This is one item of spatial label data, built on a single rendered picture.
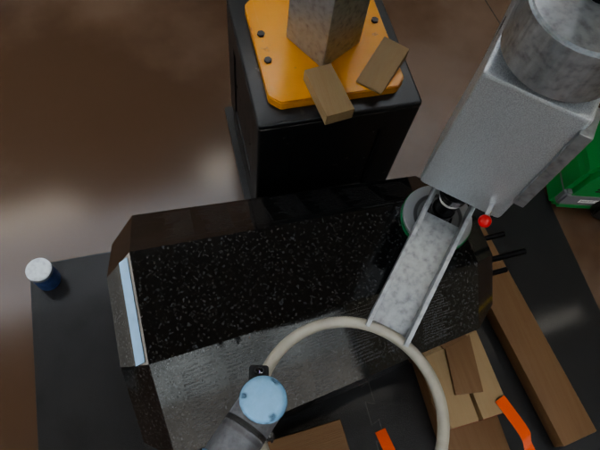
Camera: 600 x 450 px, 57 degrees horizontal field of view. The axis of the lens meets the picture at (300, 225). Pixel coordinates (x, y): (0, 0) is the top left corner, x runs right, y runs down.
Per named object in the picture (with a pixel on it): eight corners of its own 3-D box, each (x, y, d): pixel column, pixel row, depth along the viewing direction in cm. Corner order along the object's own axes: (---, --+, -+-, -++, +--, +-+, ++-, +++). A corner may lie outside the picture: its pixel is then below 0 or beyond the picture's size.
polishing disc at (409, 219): (398, 187, 171) (399, 185, 170) (464, 187, 173) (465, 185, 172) (407, 251, 162) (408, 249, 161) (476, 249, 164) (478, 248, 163)
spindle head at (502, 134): (462, 89, 156) (537, -46, 115) (535, 123, 153) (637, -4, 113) (414, 187, 141) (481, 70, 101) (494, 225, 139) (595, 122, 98)
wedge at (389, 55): (381, 45, 199) (384, 36, 195) (405, 58, 198) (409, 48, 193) (355, 82, 191) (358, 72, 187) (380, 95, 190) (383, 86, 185)
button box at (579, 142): (522, 177, 129) (590, 103, 104) (533, 181, 129) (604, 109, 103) (512, 203, 126) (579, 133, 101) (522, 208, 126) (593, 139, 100)
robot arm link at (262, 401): (227, 406, 102) (257, 362, 106) (227, 418, 113) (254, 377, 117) (269, 437, 100) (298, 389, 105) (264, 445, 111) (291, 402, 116)
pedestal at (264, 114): (224, 109, 276) (216, -8, 208) (349, 91, 287) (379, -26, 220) (250, 227, 250) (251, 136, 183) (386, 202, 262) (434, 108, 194)
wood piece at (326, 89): (303, 79, 189) (304, 70, 185) (329, 72, 192) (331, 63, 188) (325, 125, 182) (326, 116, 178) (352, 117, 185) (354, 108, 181)
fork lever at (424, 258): (461, 103, 157) (465, 95, 152) (523, 131, 155) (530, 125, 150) (352, 319, 147) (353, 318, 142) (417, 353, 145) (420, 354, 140)
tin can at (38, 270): (64, 270, 233) (54, 260, 221) (56, 293, 229) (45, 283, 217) (41, 266, 233) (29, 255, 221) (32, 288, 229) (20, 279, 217)
